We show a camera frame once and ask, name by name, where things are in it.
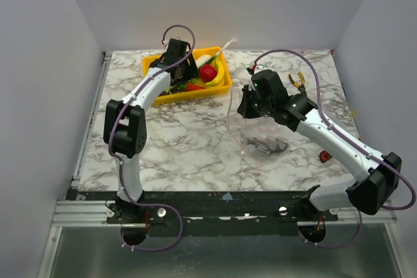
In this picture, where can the red toy apple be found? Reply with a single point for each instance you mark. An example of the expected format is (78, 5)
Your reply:
(207, 73)

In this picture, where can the green toy grapes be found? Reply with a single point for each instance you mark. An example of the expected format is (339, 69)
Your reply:
(193, 81)

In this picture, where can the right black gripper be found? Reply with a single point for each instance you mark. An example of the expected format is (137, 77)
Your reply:
(247, 105)

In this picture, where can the aluminium frame rail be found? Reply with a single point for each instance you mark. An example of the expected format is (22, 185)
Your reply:
(54, 235)

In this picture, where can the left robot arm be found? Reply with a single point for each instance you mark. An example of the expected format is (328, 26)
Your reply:
(125, 129)

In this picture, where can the toy green onion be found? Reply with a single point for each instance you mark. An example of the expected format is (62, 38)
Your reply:
(218, 53)

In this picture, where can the red black small tool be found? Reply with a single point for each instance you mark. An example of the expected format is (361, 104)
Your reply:
(324, 156)

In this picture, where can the grey toy fish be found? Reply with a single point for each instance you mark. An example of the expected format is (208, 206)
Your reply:
(265, 146)

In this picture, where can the purple toy eggplant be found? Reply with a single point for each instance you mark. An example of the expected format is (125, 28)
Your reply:
(171, 90)

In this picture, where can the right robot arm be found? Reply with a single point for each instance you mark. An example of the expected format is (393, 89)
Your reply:
(373, 181)

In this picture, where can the yellow handled pliers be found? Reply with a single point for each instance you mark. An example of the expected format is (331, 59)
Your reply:
(299, 85)

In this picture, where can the yellow toy bananas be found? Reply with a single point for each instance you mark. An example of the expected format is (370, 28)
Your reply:
(220, 77)

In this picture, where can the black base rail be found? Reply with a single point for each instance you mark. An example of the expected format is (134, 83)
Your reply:
(212, 213)

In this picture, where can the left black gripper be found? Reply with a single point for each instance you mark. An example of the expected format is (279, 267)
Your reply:
(191, 70)

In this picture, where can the clear zip top bag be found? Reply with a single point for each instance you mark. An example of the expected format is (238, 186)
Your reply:
(240, 128)

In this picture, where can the yellow plastic bin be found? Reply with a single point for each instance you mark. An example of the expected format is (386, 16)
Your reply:
(203, 93)

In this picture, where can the green toy celery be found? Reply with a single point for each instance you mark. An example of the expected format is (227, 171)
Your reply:
(202, 60)

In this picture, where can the red toy chili pepper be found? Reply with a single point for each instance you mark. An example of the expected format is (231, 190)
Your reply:
(193, 87)

